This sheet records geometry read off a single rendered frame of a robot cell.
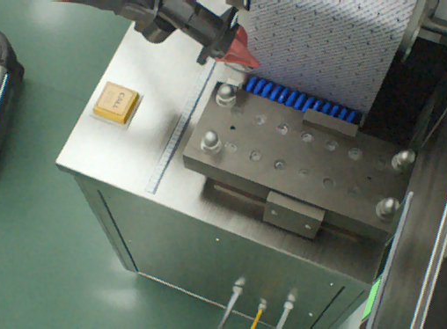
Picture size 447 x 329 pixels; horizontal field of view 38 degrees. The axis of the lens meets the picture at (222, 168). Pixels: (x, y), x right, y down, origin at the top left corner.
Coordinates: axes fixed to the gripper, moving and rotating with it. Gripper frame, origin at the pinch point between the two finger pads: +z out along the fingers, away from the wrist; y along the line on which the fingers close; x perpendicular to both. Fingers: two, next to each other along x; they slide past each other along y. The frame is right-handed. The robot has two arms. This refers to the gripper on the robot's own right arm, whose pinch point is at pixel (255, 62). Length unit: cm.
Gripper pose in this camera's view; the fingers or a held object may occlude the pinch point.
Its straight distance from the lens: 117.7
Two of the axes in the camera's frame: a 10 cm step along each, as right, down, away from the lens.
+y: -3.8, 8.5, -3.6
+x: 4.6, -1.7, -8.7
